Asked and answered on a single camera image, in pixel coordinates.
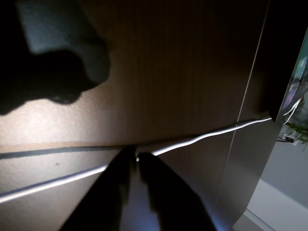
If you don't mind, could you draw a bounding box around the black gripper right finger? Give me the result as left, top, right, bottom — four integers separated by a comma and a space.
138, 153, 217, 231

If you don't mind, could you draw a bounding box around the television screen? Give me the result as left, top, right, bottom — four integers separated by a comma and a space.
280, 30, 308, 124

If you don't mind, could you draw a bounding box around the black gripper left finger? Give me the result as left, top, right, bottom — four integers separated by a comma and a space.
60, 148, 139, 231

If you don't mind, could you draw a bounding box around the white cable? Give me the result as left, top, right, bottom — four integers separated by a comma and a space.
0, 116, 273, 205

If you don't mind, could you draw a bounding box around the green plant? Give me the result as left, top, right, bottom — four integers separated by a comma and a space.
283, 120, 308, 153

